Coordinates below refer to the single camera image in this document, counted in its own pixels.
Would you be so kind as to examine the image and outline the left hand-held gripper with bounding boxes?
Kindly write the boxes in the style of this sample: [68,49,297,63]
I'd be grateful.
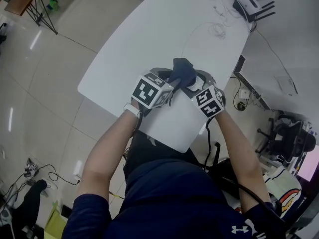
[130,67,181,110]

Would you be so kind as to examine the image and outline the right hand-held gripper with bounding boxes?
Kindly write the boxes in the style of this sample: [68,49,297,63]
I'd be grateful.
[182,69,227,120]

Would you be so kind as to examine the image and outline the dark blue cloth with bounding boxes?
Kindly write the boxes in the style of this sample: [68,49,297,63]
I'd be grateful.
[167,57,198,89]

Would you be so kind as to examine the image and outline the person's left forearm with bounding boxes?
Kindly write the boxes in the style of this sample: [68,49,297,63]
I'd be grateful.
[76,105,141,202]

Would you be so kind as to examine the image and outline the person's right forearm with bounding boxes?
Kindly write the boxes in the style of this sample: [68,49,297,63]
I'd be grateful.
[213,109,272,214]

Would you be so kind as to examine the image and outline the white wrist watch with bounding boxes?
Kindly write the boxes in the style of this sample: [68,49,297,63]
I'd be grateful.
[123,103,141,118]

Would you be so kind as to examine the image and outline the white power adapter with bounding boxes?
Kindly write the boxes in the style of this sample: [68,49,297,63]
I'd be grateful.
[238,88,250,101]

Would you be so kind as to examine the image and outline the white paper sheet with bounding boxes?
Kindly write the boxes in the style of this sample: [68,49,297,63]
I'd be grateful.
[274,74,299,96]

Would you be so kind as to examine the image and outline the white router with black antennas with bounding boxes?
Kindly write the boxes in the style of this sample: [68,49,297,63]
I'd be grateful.
[232,0,277,23]

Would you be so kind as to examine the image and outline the black office chair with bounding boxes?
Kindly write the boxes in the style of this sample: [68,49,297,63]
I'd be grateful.
[257,115,317,164]

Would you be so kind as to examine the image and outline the person's navy shirt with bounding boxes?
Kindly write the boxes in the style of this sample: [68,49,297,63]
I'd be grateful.
[61,157,287,239]

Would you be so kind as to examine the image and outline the white striped garment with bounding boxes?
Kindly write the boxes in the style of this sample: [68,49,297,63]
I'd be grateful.
[263,170,304,219]

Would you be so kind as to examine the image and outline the pink lit monitor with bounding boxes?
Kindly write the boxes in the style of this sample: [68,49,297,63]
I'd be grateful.
[296,151,319,183]

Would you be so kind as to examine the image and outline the green toy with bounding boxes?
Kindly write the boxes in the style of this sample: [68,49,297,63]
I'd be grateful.
[46,0,60,12]

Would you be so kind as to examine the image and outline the yellow-green box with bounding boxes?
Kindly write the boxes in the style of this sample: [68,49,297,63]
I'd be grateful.
[44,200,68,239]

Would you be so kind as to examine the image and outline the thin white cable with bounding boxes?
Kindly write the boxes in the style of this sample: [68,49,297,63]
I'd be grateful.
[181,0,244,57]

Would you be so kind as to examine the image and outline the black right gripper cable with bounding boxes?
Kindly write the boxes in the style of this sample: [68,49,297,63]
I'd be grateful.
[202,118,288,236]

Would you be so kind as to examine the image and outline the black floor cable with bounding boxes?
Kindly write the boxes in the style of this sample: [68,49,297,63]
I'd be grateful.
[37,164,82,186]

